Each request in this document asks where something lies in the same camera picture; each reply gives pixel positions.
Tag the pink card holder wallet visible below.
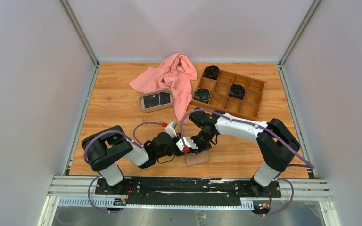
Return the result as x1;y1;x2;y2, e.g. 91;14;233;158
185;152;210;166

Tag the beige oval card tray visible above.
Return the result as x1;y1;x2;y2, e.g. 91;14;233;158
137;89;174;113

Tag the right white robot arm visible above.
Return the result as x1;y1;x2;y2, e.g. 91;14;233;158
187;108;301;197

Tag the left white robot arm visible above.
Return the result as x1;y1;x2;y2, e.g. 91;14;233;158
82;126;185;195

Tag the rolled belt front left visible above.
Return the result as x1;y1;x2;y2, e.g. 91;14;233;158
194;88;211;104

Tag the rolled belt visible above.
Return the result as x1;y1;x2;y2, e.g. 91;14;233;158
203;65;221;80
194;88;211;104
228;84;246;100

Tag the wooden divided tray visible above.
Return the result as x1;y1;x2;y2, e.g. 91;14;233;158
191;69;265;121

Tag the rolled belt middle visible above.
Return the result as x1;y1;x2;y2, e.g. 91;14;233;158
228;84;246;100

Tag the rolled belt back left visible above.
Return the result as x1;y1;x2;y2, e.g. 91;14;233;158
203;65;221;80

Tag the pink cloth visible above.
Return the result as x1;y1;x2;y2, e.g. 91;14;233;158
129;53;198;121

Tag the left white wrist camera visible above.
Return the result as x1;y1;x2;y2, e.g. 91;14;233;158
165;121;178;138

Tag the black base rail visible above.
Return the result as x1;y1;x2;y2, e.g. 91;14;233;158
94;177;281;210

